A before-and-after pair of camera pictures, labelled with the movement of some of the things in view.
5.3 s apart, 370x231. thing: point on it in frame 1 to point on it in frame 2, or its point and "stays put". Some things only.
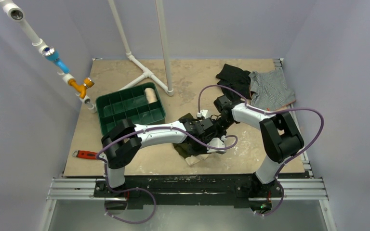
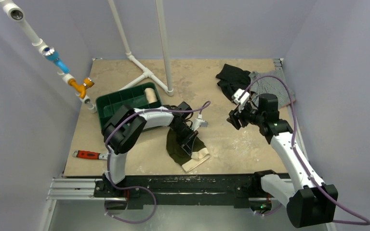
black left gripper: x=205 y=139 to x=187 y=146
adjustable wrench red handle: x=88 y=154 stays put
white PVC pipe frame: x=146 y=73 stays put
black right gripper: x=215 y=120 to x=236 y=117
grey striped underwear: x=270 y=91 stays put
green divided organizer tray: x=128 y=104 stays put
